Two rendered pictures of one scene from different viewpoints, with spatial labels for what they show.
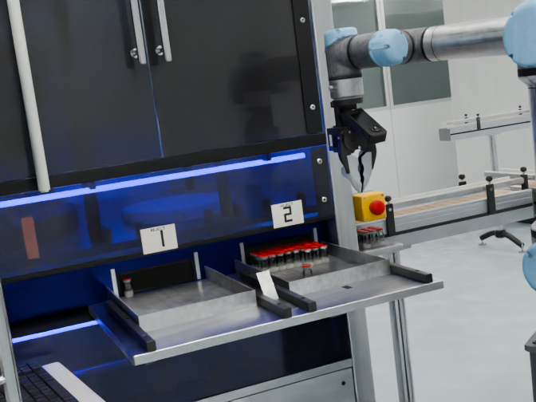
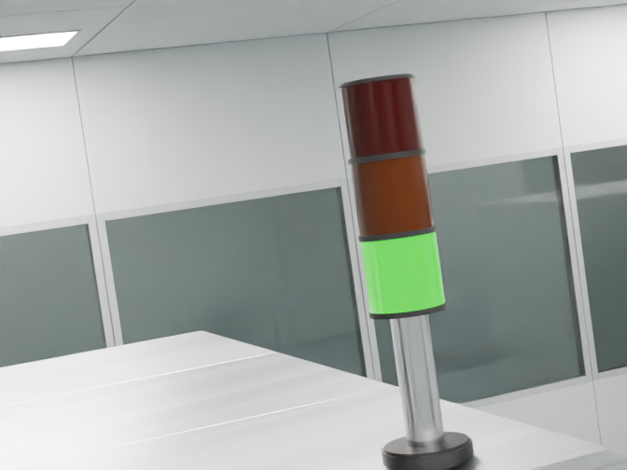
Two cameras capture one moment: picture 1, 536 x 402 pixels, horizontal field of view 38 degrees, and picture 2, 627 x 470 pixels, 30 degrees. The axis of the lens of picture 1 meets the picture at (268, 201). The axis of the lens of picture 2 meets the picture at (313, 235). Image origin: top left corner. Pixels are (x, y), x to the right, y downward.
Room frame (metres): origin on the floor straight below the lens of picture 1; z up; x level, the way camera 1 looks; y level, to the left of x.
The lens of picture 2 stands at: (1.36, -0.07, 2.30)
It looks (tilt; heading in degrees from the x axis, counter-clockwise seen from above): 3 degrees down; 1
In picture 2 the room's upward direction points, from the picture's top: 8 degrees counter-clockwise
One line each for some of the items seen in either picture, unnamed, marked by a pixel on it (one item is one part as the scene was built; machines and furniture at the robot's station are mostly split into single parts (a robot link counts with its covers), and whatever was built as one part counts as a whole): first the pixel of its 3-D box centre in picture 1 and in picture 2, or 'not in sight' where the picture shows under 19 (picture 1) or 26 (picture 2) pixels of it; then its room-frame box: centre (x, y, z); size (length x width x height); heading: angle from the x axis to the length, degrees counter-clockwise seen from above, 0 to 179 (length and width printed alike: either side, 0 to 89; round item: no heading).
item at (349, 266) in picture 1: (308, 266); not in sight; (1.90, -0.08, 0.90); 0.34 x 0.26 x 0.04; 22
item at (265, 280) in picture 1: (276, 289); not in sight; (1.66, 0.01, 0.91); 0.14 x 0.03 x 0.06; 22
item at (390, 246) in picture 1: (369, 247); not in sight; (2.15, -0.26, 0.87); 0.14 x 0.13 x 0.02; 22
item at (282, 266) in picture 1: (293, 258); not in sight; (1.99, -0.04, 0.90); 0.18 x 0.02 x 0.05; 112
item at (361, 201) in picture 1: (368, 206); not in sight; (2.11, -0.27, 1.00); 0.08 x 0.07 x 0.07; 22
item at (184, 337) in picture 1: (257, 297); not in sight; (1.78, 0.05, 0.87); 0.70 x 0.48 x 0.02; 112
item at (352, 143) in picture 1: (348, 125); not in sight; (1.79, -0.20, 1.24); 0.09 x 0.08 x 0.12; 22
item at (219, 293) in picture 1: (176, 295); not in sight; (1.78, 0.24, 0.90); 0.34 x 0.26 x 0.04; 22
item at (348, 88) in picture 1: (345, 89); not in sight; (1.78, -0.20, 1.32); 0.08 x 0.08 x 0.05
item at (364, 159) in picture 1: (360, 171); not in sight; (1.79, -0.22, 1.13); 0.06 x 0.03 x 0.09; 22
